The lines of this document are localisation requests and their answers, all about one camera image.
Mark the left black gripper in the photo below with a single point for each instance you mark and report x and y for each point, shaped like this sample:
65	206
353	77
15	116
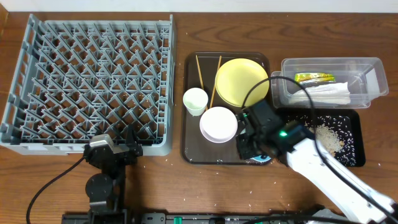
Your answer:
125	150

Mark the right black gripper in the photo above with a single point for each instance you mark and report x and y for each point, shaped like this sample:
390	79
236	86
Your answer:
249	150

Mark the light blue bowl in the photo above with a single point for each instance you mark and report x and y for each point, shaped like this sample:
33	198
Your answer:
261	159

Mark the white pink bowl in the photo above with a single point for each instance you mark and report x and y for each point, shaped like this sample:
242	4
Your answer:
218	124

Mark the yellow round plate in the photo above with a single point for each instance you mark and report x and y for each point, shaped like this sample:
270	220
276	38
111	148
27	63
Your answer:
236	77

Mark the white plastic cup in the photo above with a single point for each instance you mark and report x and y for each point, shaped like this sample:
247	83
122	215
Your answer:
195	101

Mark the green snack wrapper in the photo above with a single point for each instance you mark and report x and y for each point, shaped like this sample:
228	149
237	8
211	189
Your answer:
305	78

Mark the white napkin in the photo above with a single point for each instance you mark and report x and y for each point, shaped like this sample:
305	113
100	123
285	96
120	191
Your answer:
335	93

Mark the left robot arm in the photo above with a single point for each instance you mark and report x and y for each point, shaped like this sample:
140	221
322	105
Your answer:
106	190

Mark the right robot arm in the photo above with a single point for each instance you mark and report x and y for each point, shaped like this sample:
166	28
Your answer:
296	147

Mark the black food waste tray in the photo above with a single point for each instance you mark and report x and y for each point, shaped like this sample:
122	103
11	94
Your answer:
345	112

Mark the clear plastic waste container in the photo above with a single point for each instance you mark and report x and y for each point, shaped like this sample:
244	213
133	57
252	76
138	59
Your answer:
365	76

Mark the left wooden chopstick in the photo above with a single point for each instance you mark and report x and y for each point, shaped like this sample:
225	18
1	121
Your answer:
200	77

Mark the wooden chopstick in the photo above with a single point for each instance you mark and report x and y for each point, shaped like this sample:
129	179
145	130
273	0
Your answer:
200	77
214	85

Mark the dark brown serving tray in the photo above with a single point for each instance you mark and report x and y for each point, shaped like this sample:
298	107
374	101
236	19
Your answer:
195	148

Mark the rice and food scraps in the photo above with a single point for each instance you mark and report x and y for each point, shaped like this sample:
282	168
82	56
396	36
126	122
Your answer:
337	134

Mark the right wooden chopstick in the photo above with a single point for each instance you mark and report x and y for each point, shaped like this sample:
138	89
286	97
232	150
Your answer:
214	85

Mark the grey plastic dish rack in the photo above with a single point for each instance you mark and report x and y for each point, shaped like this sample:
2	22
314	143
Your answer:
78	79

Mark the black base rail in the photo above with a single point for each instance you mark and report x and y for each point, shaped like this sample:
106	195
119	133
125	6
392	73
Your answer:
161	218

